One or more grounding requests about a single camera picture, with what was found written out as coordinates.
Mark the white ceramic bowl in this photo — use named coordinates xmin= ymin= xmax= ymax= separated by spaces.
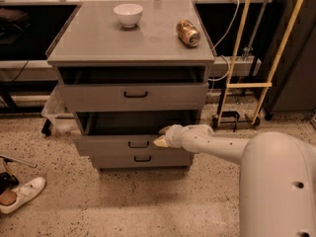
xmin=114 ymin=4 xmax=143 ymax=28

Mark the grey top drawer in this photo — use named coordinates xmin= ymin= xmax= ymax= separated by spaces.
xmin=58 ymin=66 xmax=208 ymax=113

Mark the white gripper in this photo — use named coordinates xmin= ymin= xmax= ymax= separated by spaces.
xmin=153 ymin=124 xmax=183 ymax=148

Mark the grey drawer cabinet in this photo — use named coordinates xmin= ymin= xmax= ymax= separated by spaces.
xmin=47 ymin=0 xmax=214 ymax=161

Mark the grey drawer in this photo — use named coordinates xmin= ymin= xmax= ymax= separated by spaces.
xmin=75 ymin=110 xmax=200 ymax=156
xmin=91 ymin=154 xmax=192 ymax=169
xmin=58 ymin=66 xmax=208 ymax=113

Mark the metal rod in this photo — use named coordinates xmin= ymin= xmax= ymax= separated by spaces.
xmin=0 ymin=154 xmax=38 ymax=168

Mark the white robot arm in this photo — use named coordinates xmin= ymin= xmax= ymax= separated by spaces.
xmin=154 ymin=124 xmax=316 ymax=237

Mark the grey bottom drawer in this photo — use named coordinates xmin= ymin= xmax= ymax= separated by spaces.
xmin=91 ymin=154 xmax=192 ymax=169

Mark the white sneaker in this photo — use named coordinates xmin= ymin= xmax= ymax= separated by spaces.
xmin=0 ymin=177 xmax=46 ymax=214

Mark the white cable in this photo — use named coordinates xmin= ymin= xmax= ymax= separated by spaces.
xmin=207 ymin=0 xmax=242 ymax=83

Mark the dark grey cabinet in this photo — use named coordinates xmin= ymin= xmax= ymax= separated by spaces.
xmin=264 ymin=0 xmax=316 ymax=120

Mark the golden soda can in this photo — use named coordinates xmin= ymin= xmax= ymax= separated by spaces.
xmin=176 ymin=20 xmax=200 ymax=47

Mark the clear plastic bin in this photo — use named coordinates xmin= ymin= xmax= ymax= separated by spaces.
xmin=41 ymin=86 xmax=78 ymax=134

